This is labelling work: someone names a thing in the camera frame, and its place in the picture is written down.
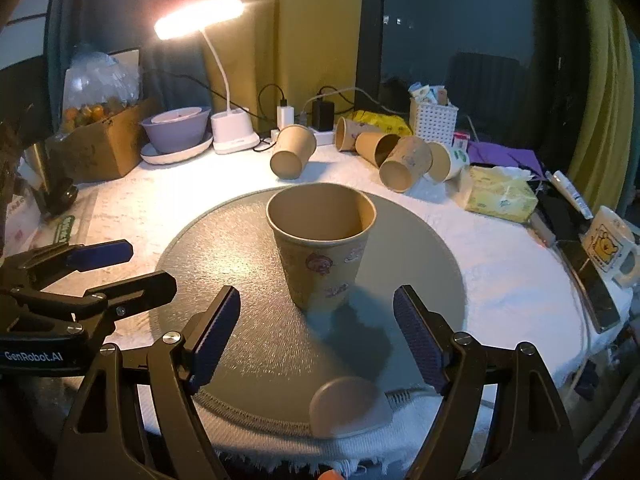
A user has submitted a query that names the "pink flower printed paper cup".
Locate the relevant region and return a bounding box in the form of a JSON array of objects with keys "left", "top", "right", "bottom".
[{"left": 266, "top": 182, "right": 378, "bottom": 312}]

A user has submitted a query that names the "plain brown paper cup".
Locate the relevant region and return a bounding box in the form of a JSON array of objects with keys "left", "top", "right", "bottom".
[{"left": 270, "top": 136, "right": 317, "bottom": 180}]

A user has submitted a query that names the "white green printed paper cup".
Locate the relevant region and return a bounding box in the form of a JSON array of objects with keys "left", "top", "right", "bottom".
[{"left": 427, "top": 142, "right": 470, "bottom": 183}]

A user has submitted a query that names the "plain paper cup lying middle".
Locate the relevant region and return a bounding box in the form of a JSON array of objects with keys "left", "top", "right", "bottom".
[{"left": 355, "top": 131, "right": 400, "bottom": 168}]

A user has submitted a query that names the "bamboo printed paper cup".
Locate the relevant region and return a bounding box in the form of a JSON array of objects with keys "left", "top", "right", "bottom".
[{"left": 378, "top": 136, "right": 433, "bottom": 193}]

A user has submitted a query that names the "cardboard box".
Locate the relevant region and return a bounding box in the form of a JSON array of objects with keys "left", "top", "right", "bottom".
[{"left": 46, "top": 99, "right": 160, "bottom": 183}]

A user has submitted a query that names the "round grey placemat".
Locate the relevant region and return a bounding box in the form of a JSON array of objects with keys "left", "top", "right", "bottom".
[{"left": 150, "top": 191, "right": 466, "bottom": 437}]

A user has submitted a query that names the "white round plate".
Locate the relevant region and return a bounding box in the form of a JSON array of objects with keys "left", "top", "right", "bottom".
[{"left": 140, "top": 132, "right": 213, "bottom": 166}]

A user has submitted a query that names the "black smartphone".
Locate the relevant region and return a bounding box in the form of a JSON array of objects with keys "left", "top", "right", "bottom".
[{"left": 556, "top": 240, "right": 620, "bottom": 334}]

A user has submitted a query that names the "purple bowl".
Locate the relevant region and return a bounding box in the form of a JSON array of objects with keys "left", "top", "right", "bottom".
[{"left": 140, "top": 106, "right": 210, "bottom": 154}]

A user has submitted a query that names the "plastic bag of fruit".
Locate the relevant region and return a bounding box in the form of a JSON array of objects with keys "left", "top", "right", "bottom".
[{"left": 58, "top": 46, "right": 142, "bottom": 134}]

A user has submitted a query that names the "white round puck device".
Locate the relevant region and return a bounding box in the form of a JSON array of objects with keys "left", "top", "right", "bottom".
[{"left": 309, "top": 376, "right": 393, "bottom": 440}]

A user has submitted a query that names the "white desk lamp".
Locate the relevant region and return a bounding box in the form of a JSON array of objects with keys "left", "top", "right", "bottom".
[{"left": 153, "top": 0, "right": 262, "bottom": 155}]

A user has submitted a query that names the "winnie the pooh mug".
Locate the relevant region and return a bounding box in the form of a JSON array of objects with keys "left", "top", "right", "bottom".
[{"left": 582, "top": 206, "right": 639, "bottom": 288}]

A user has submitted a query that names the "yellow tissue pack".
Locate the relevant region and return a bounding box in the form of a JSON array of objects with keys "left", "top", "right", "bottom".
[{"left": 456, "top": 166, "right": 538, "bottom": 223}]

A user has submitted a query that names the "white usb charger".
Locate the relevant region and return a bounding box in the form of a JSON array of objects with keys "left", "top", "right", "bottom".
[{"left": 277, "top": 105, "right": 295, "bottom": 130}]

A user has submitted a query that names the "white cream tube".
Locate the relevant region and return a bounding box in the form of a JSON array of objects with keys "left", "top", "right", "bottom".
[{"left": 546, "top": 170, "right": 593, "bottom": 220}]

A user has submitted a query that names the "white power strip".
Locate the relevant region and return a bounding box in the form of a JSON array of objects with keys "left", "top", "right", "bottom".
[{"left": 269, "top": 125, "right": 335, "bottom": 146}]

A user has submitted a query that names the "black power adapter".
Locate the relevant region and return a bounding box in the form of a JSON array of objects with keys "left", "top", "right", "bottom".
[{"left": 311, "top": 99, "right": 335, "bottom": 132}]

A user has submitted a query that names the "purple cloth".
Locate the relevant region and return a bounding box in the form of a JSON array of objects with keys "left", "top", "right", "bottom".
[{"left": 468, "top": 141, "right": 544, "bottom": 180}]

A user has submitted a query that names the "red white small box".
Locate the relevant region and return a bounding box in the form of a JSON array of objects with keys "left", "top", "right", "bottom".
[{"left": 452, "top": 131, "right": 471, "bottom": 152}]

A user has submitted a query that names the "yellow snack bag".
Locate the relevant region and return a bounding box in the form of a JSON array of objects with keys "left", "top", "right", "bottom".
[{"left": 349, "top": 110, "right": 413, "bottom": 136}]

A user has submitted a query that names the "white perforated plastic basket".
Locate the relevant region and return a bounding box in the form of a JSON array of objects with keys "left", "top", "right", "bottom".
[{"left": 409, "top": 99, "right": 459, "bottom": 146}]

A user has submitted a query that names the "black charger cable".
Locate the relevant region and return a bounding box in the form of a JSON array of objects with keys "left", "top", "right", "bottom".
[{"left": 144, "top": 69, "right": 292, "bottom": 153}]

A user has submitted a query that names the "white charger cable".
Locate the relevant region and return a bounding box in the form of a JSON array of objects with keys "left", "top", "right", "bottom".
[{"left": 301, "top": 84, "right": 396, "bottom": 116}]

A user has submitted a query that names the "paper cup open toward camera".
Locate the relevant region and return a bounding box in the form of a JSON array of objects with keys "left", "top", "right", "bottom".
[{"left": 334, "top": 117, "right": 381, "bottom": 152}]

